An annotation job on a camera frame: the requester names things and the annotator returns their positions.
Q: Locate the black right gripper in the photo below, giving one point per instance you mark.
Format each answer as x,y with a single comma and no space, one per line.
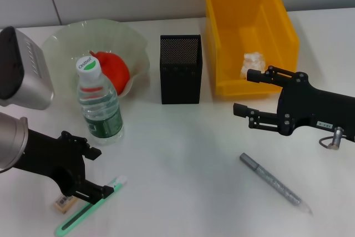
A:
313,109

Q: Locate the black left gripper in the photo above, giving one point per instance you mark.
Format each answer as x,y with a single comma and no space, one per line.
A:
44,156

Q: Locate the white paper ball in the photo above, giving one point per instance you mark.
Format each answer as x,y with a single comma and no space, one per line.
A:
253,60

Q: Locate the beige eraser with barcode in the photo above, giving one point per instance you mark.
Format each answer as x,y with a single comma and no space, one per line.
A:
62,206

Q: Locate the mint green utility knife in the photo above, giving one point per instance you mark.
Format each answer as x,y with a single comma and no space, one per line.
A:
75,219

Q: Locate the clear green-label water bottle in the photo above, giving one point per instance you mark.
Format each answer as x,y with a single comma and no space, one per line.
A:
102,115

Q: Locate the red-orange toy orange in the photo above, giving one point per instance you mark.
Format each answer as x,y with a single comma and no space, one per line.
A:
116,70

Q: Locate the black mesh pen holder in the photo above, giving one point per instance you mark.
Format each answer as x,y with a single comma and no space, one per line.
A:
180,81

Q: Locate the silver grey pen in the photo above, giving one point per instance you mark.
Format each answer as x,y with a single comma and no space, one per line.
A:
271,181

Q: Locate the green wavy glass fruit plate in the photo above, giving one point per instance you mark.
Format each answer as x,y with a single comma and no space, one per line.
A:
69,40

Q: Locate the yellow plastic bin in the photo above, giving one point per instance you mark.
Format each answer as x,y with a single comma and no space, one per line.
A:
249,20

